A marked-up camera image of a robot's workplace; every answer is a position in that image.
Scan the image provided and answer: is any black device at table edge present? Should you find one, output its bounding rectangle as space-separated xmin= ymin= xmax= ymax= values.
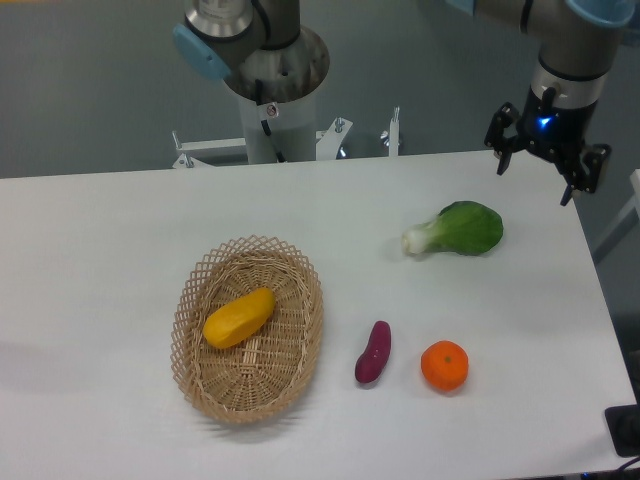
xmin=604 ymin=404 xmax=639 ymax=458

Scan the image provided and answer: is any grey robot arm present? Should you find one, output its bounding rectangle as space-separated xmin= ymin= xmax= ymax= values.
xmin=452 ymin=1 xmax=639 ymax=205

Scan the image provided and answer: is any white metal mounting frame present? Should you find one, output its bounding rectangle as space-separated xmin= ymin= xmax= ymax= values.
xmin=171 ymin=106 xmax=403 ymax=169

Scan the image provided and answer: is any green bok choy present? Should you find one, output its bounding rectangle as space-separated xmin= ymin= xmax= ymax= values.
xmin=401 ymin=201 xmax=504 ymax=256

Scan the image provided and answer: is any orange tangerine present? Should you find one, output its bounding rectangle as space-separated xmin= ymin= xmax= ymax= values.
xmin=420 ymin=340 xmax=469 ymax=392

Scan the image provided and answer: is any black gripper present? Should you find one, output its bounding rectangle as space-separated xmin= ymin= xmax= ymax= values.
xmin=484 ymin=90 xmax=611 ymax=206

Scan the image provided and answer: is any yellow mango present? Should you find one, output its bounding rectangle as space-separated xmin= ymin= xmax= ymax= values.
xmin=203 ymin=287 xmax=276 ymax=349

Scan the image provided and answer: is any purple sweet potato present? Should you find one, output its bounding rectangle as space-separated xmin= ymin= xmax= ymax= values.
xmin=354 ymin=321 xmax=392 ymax=384

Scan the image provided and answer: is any woven wicker basket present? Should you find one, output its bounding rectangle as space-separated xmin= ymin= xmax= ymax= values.
xmin=170 ymin=235 xmax=324 ymax=424

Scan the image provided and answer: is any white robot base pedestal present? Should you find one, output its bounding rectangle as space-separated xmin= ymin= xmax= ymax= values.
xmin=172 ymin=0 xmax=331 ymax=165

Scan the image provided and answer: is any black cable on pedestal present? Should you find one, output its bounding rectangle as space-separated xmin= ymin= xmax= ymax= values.
xmin=254 ymin=79 xmax=287 ymax=164

